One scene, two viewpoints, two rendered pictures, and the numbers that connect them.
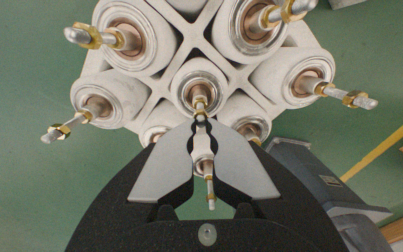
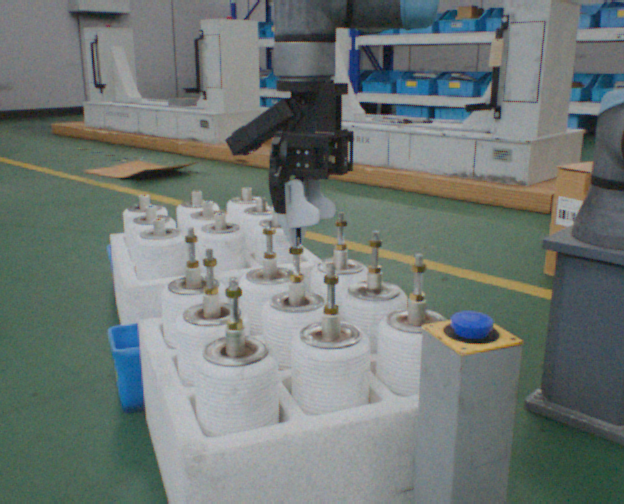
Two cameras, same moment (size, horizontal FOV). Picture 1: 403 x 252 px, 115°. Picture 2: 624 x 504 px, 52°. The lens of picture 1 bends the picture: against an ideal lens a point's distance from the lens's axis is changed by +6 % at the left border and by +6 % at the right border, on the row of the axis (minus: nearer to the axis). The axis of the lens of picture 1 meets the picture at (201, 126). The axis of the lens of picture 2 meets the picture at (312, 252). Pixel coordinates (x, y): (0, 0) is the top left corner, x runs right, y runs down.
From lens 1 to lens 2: 86 cm
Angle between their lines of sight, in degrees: 89
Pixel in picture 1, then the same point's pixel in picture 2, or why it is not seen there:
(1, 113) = not seen: outside the picture
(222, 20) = (252, 287)
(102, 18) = (187, 315)
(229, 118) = (344, 299)
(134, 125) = (297, 421)
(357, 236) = (583, 212)
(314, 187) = (558, 279)
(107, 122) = (257, 352)
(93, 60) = (178, 403)
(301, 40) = not seen: hidden behind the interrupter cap
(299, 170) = (554, 317)
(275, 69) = (318, 285)
